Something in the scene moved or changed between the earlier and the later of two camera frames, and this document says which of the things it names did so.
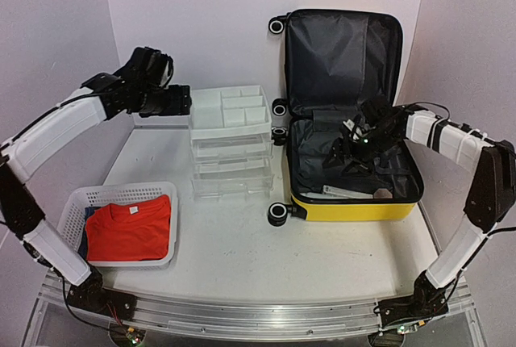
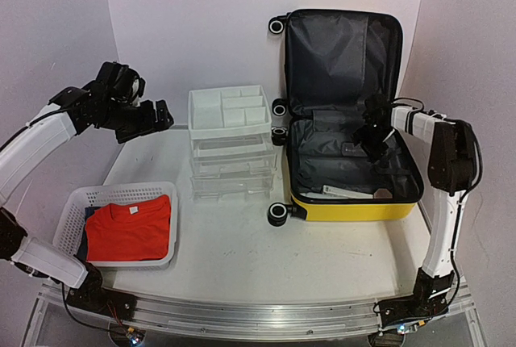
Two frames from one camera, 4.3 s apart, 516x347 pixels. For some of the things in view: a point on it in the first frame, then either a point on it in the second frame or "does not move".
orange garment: (136, 230) does not move
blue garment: (82, 249) does not move
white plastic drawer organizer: (231, 144) does not move
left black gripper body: (154, 106) -> (127, 124)
